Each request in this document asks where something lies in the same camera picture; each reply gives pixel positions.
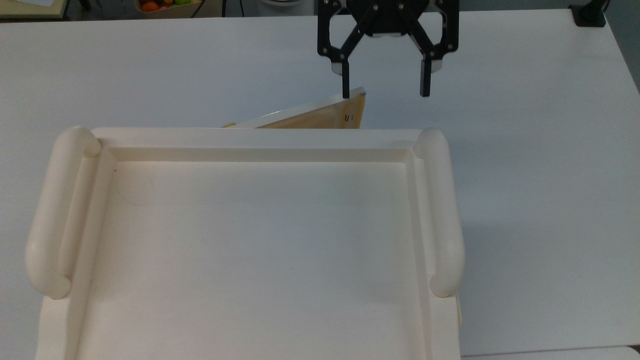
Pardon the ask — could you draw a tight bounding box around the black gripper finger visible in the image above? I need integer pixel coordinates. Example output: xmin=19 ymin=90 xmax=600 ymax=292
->
xmin=395 ymin=0 xmax=460 ymax=98
xmin=317 ymin=0 xmax=381 ymax=100

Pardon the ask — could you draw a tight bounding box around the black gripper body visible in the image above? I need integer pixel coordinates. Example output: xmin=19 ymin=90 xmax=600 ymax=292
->
xmin=345 ymin=0 xmax=438 ymax=39

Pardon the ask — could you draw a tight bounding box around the cream white cabinet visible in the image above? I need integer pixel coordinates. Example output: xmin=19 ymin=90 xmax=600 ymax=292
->
xmin=25 ymin=126 xmax=466 ymax=360

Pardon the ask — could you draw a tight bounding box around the black table clamp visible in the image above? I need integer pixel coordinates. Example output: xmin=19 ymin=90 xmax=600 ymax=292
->
xmin=569 ymin=0 xmax=611 ymax=28

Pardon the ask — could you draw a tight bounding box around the bowl of fruit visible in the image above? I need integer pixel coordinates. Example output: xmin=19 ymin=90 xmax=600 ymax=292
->
xmin=134 ymin=0 xmax=203 ymax=19

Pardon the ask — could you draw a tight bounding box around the yellow wooden board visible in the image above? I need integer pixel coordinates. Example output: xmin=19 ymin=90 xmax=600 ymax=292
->
xmin=0 ymin=0 xmax=69 ymax=20

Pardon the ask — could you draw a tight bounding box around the cream rounded cabinet rail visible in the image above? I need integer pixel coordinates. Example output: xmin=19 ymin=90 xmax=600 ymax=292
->
xmin=25 ymin=126 xmax=102 ymax=300
xmin=413 ymin=127 xmax=466 ymax=299

